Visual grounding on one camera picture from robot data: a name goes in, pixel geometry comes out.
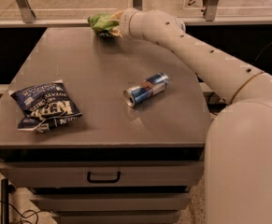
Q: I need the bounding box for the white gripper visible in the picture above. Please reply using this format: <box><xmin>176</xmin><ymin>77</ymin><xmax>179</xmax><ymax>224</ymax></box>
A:
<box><xmin>109</xmin><ymin>8</ymin><xmax>146</xmax><ymax>40</ymax></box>

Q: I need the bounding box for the green rice chip bag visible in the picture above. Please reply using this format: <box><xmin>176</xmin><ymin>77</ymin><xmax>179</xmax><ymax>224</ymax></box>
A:
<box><xmin>88</xmin><ymin>14</ymin><xmax>120</xmax><ymax>37</ymax></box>

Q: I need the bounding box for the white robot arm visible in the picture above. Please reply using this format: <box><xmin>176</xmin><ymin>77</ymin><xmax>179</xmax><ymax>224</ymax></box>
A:
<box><xmin>115</xmin><ymin>8</ymin><xmax>272</xmax><ymax>224</ymax></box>

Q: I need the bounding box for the blue kettle chips bag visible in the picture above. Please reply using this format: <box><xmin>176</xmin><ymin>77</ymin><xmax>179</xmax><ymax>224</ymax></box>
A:
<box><xmin>9</xmin><ymin>79</ymin><xmax>82</xmax><ymax>133</ymax></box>

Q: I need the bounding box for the blue silver energy drink can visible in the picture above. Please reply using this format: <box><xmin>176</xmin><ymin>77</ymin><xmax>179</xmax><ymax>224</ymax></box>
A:
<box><xmin>123</xmin><ymin>73</ymin><xmax>169</xmax><ymax>107</ymax></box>

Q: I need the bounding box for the grey drawer cabinet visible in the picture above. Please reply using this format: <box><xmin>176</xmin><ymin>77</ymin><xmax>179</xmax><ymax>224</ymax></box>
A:
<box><xmin>0</xmin><ymin>28</ymin><xmax>211</xmax><ymax>224</ymax></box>

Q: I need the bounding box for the left metal window post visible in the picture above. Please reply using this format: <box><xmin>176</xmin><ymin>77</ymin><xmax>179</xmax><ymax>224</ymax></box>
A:
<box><xmin>15</xmin><ymin>0</ymin><xmax>36</xmax><ymax>23</ymax></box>

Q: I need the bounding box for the right metal window post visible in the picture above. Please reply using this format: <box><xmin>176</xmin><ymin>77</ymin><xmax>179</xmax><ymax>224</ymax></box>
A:
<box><xmin>204</xmin><ymin>0</ymin><xmax>219</xmax><ymax>21</ymax></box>

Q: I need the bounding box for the black drawer handle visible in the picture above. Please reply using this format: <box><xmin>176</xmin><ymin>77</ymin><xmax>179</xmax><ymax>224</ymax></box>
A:
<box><xmin>86</xmin><ymin>171</ymin><xmax>121</xmax><ymax>184</ymax></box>

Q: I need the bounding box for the black stand post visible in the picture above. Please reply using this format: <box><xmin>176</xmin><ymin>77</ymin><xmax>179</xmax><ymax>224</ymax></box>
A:
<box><xmin>0</xmin><ymin>178</ymin><xmax>9</xmax><ymax>224</ymax></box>

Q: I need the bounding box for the black cable on floor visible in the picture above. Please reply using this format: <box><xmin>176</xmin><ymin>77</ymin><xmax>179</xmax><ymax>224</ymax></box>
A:
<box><xmin>0</xmin><ymin>194</ymin><xmax>50</xmax><ymax>224</ymax></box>

